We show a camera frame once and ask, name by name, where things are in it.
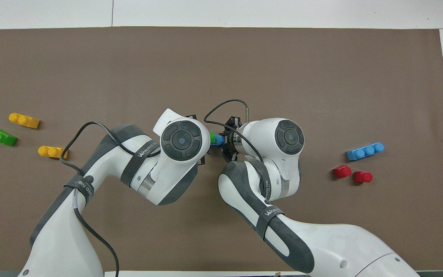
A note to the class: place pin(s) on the green two-stud toy brick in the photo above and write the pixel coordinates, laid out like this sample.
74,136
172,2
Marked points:
212,136
0,137

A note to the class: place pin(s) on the blue three-stud toy brick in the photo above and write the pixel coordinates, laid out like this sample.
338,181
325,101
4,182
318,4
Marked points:
365,151
219,140

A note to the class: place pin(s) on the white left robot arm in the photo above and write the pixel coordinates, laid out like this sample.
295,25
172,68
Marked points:
148,165

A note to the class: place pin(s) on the yellow two-stud toy brick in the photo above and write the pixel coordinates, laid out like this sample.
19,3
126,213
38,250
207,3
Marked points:
52,152
24,120

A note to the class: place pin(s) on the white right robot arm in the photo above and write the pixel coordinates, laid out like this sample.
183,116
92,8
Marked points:
283,161

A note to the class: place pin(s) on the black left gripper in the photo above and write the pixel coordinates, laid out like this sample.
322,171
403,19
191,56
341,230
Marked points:
202,159

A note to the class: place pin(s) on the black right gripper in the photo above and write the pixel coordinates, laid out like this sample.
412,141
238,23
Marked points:
230,156

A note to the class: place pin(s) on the brown table mat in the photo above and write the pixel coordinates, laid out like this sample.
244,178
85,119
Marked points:
221,65

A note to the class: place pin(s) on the red small toy brick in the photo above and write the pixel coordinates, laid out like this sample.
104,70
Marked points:
342,171
363,177

